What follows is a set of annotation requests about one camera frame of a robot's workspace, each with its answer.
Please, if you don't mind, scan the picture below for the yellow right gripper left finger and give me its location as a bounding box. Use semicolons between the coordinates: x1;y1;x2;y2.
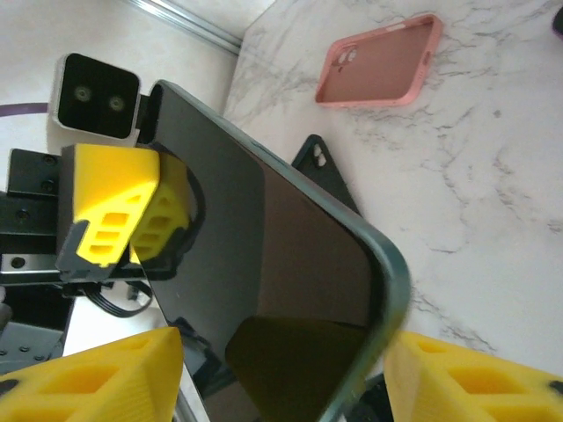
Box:
0;326;185;422

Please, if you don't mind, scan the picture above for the black smartphone dark frame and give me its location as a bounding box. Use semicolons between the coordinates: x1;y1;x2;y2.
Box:
131;79;413;422

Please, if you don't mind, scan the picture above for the black phone case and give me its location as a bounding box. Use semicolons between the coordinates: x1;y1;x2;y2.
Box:
290;134;362;216

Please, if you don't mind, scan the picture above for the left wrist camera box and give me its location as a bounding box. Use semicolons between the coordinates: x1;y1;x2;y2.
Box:
48;52;142;141

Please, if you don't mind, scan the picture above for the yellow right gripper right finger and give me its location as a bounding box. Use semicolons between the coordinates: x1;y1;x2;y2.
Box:
383;330;563;422

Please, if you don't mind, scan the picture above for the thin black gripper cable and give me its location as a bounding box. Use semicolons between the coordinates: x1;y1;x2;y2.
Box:
74;280;155;320

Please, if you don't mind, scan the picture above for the aluminium frame post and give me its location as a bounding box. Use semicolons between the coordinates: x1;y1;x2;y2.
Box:
118;0;243;54

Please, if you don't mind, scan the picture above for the pink phone case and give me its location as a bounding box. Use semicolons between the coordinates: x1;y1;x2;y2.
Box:
314;12;444;109

